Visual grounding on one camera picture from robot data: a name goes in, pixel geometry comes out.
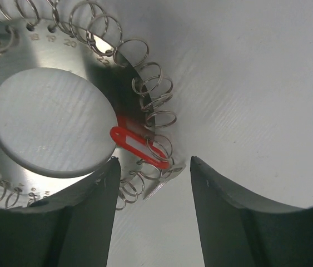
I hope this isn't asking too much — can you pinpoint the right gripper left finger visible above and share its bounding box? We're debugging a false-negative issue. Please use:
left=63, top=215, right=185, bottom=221
left=0, top=158, right=121, bottom=266

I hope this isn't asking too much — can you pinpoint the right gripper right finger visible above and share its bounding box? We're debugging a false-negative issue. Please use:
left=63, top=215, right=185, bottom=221
left=190, top=156, right=313, bottom=266

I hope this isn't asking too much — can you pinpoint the red tag key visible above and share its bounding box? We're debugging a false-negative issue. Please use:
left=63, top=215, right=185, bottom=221
left=110, top=126, right=186, bottom=205

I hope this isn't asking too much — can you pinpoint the metal disc with keyrings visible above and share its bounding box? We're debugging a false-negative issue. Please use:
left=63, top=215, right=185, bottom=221
left=0, top=1, right=177, bottom=210

